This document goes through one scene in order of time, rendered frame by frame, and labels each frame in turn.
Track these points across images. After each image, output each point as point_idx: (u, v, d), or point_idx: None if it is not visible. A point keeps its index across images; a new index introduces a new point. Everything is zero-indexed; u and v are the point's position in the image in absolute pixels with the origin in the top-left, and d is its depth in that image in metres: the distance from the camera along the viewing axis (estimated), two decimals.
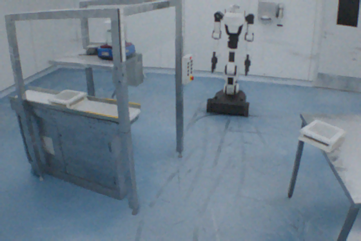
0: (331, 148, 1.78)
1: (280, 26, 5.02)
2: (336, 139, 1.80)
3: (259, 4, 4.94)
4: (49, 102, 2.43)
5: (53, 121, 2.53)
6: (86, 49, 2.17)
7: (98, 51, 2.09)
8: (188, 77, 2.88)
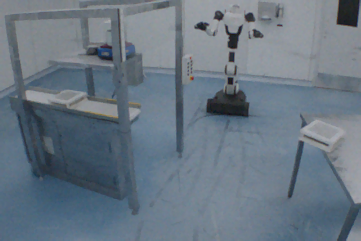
0: (331, 148, 1.78)
1: (280, 26, 5.02)
2: (336, 139, 1.80)
3: (259, 4, 4.94)
4: (49, 102, 2.43)
5: (53, 121, 2.53)
6: (86, 49, 2.17)
7: (98, 51, 2.09)
8: (188, 77, 2.88)
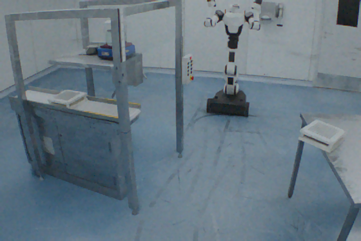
0: (331, 148, 1.78)
1: (280, 26, 5.02)
2: (336, 139, 1.80)
3: (259, 4, 4.94)
4: (49, 102, 2.43)
5: (53, 121, 2.53)
6: (86, 49, 2.17)
7: (98, 51, 2.09)
8: (188, 77, 2.88)
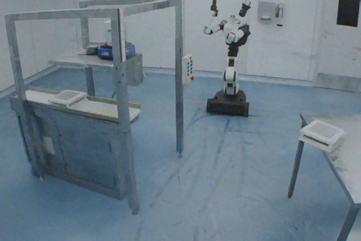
0: (331, 148, 1.78)
1: (280, 26, 5.02)
2: (336, 139, 1.80)
3: (259, 4, 4.94)
4: (49, 102, 2.43)
5: (53, 121, 2.53)
6: (86, 49, 2.17)
7: (98, 51, 2.09)
8: (188, 77, 2.88)
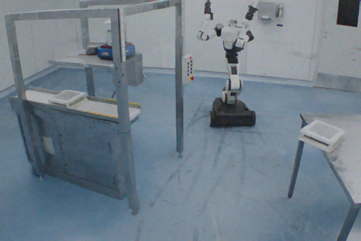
0: (331, 148, 1.78)
1: (280, 26, 5.02)
2: (336, 139, 1.80)
3: (259, 4, 4.94)
4: (49, 102, 2.43)
5: (53, 121, 2.53)
6: (86, 49, 2.17)
7: (98, 51, 2.09)
8: (188, 77, 2.88)
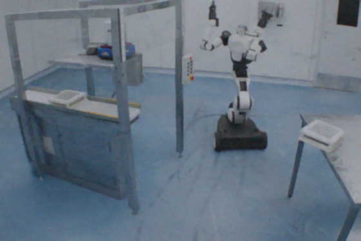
0: (331, 148, 1.78)
1: (280, 26, 5.02)
2: (336, 139, 1.80)
3: (259, 4, 4.94)
4: (49, 102, 2.43)
5: (53, 121, 2.53)
6: (86, 49, 2.17)
7: (98, 51, 2.09)
8: (188, 77, 2.88)
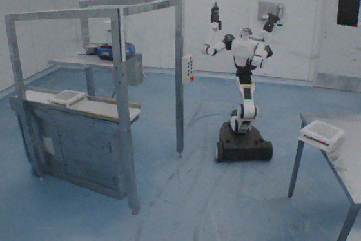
0: (331, 148, 1.78)
1: (280, 26, 5.02)
2: (336, 139, 1.80)
3: (259, 4, 4.94)
4: (49, 102, 2.43)
5: (53, 121, 2.53)
6: (86, 49, 2.17)
7: (98, 51, 2.09)
8: (188, 77, 2.88)
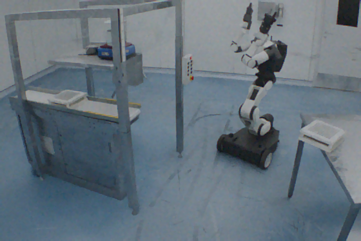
0: (331, 148, 1.78)
1: (280, 26, 5.02)
2: (336, 139, 1.80)
3: (259, 4, 4.94)
4: (49, 102, 2.43)
5: (53, 121, 2.53)
6: (86, 49, 2.17)
7: (98, 51, 2.09)
8: (188, 77, 2.88)
